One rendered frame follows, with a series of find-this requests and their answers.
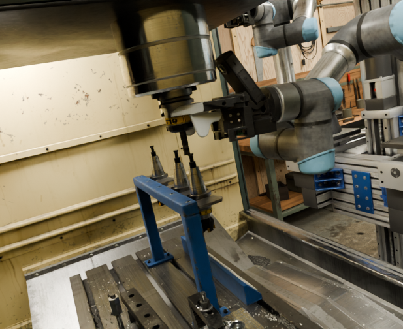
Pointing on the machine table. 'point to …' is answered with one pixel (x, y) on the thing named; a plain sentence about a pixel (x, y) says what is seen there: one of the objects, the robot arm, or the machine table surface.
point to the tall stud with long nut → (116, 309)
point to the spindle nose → (164, 49)
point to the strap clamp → (200, 298)
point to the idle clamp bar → (141, 311)
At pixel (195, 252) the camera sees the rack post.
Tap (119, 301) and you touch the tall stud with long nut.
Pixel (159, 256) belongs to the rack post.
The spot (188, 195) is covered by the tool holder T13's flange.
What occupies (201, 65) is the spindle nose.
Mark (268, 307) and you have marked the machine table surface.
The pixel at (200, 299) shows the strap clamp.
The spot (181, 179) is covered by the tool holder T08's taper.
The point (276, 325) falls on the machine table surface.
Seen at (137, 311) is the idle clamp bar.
